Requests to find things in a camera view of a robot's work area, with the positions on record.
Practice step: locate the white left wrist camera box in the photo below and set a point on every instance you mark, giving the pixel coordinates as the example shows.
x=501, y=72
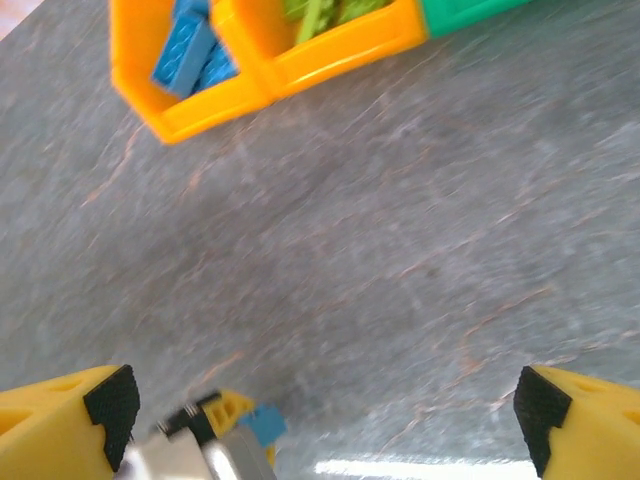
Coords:
x=200, y=460

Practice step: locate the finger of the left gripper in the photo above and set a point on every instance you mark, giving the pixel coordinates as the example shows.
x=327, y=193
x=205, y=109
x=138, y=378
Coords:
x=220, y=410

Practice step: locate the long green lego brick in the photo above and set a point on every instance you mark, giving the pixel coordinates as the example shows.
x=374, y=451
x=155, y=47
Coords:
x=312, y=22

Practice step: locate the green plastic bin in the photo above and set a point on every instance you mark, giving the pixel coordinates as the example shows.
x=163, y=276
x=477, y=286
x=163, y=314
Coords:
x=465, y=15

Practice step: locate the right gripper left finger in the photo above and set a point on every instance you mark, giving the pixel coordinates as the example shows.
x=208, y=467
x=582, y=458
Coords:
x=55, y=430

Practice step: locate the small blue lego brick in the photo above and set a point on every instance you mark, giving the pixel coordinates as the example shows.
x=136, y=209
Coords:
x=265, y=425

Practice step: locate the orange bin with green legos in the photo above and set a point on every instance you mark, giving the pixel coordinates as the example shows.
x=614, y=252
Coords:
x=350, y=47

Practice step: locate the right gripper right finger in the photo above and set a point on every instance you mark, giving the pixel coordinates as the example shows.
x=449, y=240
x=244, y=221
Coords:
x=595, y=430

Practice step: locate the orange bin with blue legos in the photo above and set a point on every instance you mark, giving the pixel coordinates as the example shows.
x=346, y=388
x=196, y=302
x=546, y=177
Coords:
x=200, y=115

